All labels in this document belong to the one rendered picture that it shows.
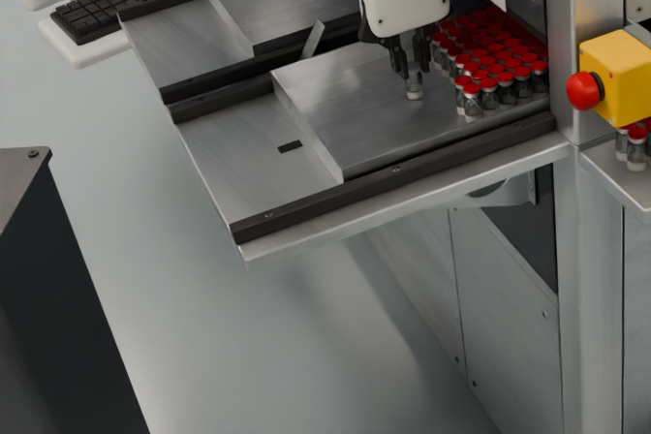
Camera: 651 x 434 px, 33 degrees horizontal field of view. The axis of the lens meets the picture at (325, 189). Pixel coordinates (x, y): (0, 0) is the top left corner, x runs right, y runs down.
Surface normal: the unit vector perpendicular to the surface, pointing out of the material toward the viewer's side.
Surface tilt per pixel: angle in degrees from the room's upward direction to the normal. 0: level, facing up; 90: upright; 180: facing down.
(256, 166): 0
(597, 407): 90
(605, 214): 90
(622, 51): 0
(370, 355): 0
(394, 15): 90
